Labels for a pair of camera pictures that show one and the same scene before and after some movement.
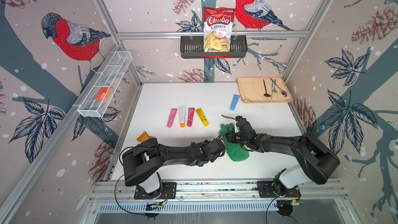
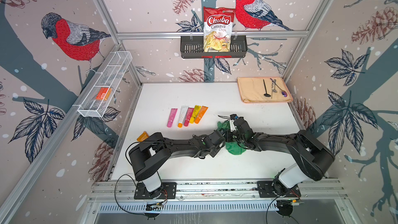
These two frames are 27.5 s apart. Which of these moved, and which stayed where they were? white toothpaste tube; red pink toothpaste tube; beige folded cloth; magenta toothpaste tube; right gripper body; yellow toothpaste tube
Moved: yellow toothpaste tube; red pink toothpaste tube
Stayed: beige folded cloth; magenta toothpaste tube; right gripper body; white toothpaste tube
